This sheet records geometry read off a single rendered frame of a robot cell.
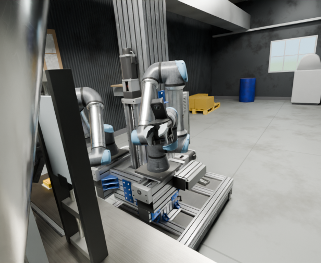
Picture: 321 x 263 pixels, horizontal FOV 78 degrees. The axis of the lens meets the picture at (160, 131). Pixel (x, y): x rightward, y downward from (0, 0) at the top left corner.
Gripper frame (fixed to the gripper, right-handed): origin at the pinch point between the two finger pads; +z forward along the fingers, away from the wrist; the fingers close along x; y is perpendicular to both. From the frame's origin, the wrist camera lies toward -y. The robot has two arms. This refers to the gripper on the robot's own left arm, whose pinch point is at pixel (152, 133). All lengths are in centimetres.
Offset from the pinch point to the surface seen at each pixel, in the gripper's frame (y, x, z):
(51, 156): -1.8, 25.8, 13.9
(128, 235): 32.0, 14.1, 7.5
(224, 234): 127, -16, -88
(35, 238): 15.6, 29.0, 24.6
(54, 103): -15.5, 14.0, 19.6
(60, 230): 28.4, 39.7, 8.4
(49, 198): 26, 58, -8
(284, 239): 134, -64, -88
